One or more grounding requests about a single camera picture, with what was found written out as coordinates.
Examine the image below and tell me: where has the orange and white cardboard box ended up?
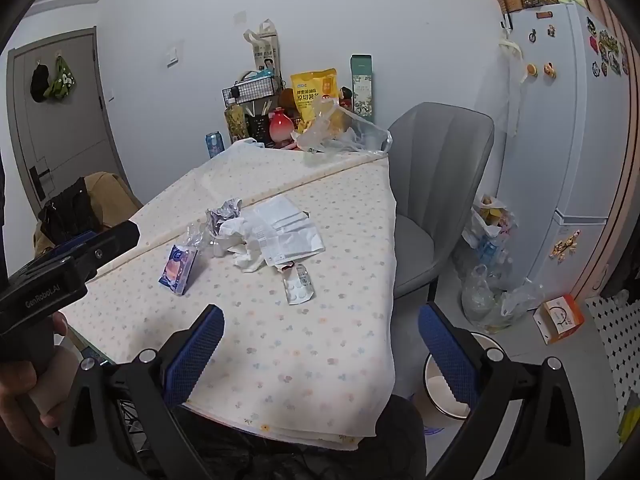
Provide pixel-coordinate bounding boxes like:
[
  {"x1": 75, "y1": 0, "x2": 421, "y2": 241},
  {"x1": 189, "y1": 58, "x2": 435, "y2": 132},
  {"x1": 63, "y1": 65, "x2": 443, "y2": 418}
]
[{"x1": 532, "y1": 294, "x2": 586, "y2": 346}]

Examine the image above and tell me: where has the white tissue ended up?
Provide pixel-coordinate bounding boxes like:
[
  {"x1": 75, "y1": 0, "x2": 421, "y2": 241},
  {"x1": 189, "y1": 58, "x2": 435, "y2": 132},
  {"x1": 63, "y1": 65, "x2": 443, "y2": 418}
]
[{"x1": 217, "y1": 217, "x2": 266, "y2": 273}]

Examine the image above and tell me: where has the clear plastic wrapper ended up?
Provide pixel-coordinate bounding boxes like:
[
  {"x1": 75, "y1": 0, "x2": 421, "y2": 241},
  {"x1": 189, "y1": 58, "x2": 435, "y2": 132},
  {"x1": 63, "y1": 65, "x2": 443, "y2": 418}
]
[{"x1": 186, "y1": 220, "x2": 211, "y2": 250}]

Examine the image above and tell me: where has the long colourful fridge magnet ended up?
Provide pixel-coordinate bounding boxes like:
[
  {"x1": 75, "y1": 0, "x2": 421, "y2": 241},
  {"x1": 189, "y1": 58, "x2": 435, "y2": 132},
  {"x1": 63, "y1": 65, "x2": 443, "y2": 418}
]
[{"x1": 549, "y1": 230, "x2": 582, "y2": 261}]

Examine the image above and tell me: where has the white refrigerator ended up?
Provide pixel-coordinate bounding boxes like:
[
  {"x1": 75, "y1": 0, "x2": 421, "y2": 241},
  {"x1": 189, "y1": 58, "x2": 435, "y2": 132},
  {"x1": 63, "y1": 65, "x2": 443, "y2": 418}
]
[{"x1": 495, "y1": 2, "x2": 633, "y2": 306}]

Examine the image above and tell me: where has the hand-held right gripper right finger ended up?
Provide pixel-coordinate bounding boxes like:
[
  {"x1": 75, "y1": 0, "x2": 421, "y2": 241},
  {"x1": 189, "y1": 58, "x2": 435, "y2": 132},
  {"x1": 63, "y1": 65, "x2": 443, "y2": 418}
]
[{"x1": 417, "y1": 301, "x2": 588, "y2": 480}]

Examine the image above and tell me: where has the black bag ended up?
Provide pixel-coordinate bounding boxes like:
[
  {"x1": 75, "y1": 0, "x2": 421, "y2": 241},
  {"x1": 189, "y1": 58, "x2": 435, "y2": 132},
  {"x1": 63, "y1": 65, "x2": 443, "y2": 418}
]
[{"x1": 39, "y1": 177, "x2": 106, "y2": 246}]

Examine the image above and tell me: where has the cream round waste bin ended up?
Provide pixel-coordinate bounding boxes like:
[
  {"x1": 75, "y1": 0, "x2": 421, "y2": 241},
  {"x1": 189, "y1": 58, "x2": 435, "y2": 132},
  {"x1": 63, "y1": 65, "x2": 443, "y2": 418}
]
[{"x1": 422, "y1": 332, "x2": 503, "y2": 421}]

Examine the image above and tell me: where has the white plastic bag of packages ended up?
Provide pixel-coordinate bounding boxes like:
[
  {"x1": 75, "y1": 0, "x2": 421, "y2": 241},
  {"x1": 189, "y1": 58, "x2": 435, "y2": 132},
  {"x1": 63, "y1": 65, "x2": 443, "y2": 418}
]
[{"x1": 462, "y1": 192, "x2": 518, "y2": 271}]

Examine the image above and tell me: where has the black hat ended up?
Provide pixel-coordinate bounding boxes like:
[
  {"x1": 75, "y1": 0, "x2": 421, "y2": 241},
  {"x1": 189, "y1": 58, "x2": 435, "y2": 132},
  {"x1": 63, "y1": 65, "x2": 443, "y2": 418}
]
[{"x1": 30, "y1": 61, "x2": 52, "y2": 103}]

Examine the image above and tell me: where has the large clear plastic bag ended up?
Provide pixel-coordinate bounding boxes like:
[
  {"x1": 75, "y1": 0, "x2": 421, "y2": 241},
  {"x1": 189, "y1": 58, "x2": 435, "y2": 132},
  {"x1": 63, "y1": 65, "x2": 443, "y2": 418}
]
[{"x1": 291, "y1": 97, "x2": 393, "y2": 153}]

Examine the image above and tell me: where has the black chopstick holder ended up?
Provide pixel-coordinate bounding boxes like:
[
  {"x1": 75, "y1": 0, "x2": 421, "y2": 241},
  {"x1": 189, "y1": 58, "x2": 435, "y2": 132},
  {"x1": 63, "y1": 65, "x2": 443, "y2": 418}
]
[{"x1": 247, "y1": 102, "x2": 273, "y2": 136}]

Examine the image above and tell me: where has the white paper receipt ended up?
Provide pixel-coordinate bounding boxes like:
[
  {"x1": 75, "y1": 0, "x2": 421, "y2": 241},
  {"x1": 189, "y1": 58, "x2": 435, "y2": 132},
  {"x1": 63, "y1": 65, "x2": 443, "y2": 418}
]
[{"x1": 250, "y1": 195, "x2": 326, "y2": 267}]

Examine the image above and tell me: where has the tall green box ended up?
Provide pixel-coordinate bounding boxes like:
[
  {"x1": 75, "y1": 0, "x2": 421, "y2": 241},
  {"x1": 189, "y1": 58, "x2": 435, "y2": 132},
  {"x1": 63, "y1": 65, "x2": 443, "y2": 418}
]
[{"x1": 350, "y1": 54, "x2": 376, "y2": 123}]

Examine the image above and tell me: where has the person's black clothing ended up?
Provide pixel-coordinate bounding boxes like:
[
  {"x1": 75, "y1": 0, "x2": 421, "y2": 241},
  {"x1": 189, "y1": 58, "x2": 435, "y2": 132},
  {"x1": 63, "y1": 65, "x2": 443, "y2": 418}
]
[{"x1": 175, "y1": 395, "x2": 426, "y2": 480}]

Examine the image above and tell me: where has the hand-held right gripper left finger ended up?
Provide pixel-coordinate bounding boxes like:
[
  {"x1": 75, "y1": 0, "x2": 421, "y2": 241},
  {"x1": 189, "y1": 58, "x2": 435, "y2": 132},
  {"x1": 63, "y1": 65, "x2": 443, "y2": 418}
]
[{"x1": 54, "y1": 304, "x2": 226, "y2": 480}]

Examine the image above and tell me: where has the black door lock handle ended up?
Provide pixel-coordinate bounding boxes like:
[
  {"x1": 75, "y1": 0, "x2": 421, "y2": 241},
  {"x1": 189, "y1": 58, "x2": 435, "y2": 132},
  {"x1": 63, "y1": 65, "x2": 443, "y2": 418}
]
[{"x1": 29, "y1": 156, "x2": 53, "y2": 201}]

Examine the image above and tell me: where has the pink round vase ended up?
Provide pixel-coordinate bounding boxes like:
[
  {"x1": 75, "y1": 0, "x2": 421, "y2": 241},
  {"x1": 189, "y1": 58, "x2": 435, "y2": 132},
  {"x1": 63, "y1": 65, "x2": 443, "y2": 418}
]
[{"x1": 268, "y1": 106, "x2": 293, "y2": 142}]

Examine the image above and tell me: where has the clear plastic bag of bottles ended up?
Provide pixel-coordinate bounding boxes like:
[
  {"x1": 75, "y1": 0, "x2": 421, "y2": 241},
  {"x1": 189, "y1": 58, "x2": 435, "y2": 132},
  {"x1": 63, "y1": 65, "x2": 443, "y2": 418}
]
[{"x1": 460, "y1": 262, "x2": 546, "y2": 333}]

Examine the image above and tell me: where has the grey upholstered chair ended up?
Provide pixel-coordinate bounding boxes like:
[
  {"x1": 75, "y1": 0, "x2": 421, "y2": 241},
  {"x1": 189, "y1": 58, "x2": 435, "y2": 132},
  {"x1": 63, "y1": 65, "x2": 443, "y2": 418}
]
[{"x1": 387, "y1": 101, "x2": 496, "y2": 306}]

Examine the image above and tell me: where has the cluster of fridge magnets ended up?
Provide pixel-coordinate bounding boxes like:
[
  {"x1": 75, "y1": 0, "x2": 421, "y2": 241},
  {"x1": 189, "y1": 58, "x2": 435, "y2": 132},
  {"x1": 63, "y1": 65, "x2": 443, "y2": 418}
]
[{"x1": 585, "y1": 16, "x2": 630, "y2": 78}]

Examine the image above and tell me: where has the black wire basket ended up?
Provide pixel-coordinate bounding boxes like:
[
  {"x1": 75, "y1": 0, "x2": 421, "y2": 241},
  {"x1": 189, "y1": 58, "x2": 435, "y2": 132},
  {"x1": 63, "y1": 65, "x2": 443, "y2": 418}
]
[{"x1": 222, "y1": 77, "x2": 281, "y2": 106}]

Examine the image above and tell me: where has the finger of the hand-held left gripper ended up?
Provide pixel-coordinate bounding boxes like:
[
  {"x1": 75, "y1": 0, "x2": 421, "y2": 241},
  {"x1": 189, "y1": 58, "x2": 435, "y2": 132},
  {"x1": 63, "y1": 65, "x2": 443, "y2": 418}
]
[
  {"x1": 47, "y1": 230, "x2": 98, "y2": 261},
  {"x1": 72, "y1": 220, "x2": 141, "y2": 281}
]

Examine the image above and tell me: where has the green cloth bag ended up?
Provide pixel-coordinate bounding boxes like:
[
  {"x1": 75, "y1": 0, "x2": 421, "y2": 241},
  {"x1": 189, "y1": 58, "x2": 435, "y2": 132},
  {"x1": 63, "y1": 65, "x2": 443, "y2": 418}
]
[{"x1": 44, "y1": 55, "x2": 78, "y2": 101}]

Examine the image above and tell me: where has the white pill blister packet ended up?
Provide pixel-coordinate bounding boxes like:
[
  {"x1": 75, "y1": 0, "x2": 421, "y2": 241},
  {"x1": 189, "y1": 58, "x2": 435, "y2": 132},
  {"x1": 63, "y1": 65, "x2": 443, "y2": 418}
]
[{"x1": 277, "y1": 262, "x2": 317, "y2": 306}]

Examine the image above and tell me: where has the silver foil wrapper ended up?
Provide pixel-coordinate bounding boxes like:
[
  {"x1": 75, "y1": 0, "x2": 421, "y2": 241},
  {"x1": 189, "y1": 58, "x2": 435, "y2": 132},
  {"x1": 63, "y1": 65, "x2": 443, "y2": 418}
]
[{"x1": 205, "y1": 198, "x2": 244, "y2": 236}]

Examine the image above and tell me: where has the brown chair with black bag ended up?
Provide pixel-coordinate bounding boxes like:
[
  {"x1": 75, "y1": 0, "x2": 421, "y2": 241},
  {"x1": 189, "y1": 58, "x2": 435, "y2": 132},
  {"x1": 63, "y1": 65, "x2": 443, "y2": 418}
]
[{"x1": 34, "y1": 171, "x2": 143, "y2": 256}]

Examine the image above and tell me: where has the person's left hand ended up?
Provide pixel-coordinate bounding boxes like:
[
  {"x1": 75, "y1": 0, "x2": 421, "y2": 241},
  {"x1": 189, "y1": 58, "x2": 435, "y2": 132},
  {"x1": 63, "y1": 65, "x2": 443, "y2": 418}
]
[{"x1": 0, "y1": 360, "x2": 58, "y2": 467}]

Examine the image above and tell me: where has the grey door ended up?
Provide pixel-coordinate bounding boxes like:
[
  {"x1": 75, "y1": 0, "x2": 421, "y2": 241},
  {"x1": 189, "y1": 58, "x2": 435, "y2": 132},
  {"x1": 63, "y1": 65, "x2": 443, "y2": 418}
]
[{"x1": 7, "y1": 27, "x2": 126, "y2": 216}]

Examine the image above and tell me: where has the glass jar of dried flowers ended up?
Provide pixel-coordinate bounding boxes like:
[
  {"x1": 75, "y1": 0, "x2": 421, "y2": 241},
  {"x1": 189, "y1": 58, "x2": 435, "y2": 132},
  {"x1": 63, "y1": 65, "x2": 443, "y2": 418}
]
[{"x1": 224, "y1": 104, "x2": 247, "y2": 143}]

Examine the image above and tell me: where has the yellow snack bag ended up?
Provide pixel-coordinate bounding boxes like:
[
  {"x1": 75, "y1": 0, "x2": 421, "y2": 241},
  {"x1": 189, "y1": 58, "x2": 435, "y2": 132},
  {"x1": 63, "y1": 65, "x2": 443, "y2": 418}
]
[{"x1": 290, "y1": 69, "x2": 341, "y2": 133}]

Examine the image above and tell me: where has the blue tissue packet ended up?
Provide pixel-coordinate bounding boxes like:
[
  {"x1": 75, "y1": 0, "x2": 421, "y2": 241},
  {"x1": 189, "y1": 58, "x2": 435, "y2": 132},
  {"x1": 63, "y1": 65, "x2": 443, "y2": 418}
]
[{"x1": 158, "y1": 244, "x2": 199, "y2": 296}]

